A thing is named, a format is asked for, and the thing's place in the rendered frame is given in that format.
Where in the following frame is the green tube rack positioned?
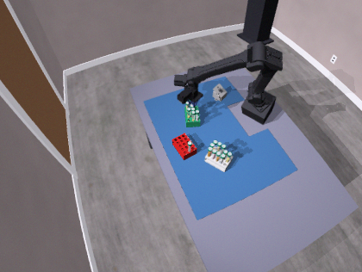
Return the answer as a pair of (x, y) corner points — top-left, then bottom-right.
(184, 106), (200, 127)

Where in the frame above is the blue flat mat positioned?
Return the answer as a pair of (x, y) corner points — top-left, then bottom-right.
(144, 77), (297, 220)

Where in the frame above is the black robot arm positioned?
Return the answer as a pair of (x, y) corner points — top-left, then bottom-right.
(174, 41), (283, 113)

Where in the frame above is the red tube rack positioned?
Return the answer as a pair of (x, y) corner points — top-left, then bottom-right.
(172, 133), (197, 160)

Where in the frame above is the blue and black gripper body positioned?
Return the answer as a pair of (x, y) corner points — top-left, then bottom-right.
(189, 91), (203, 102)

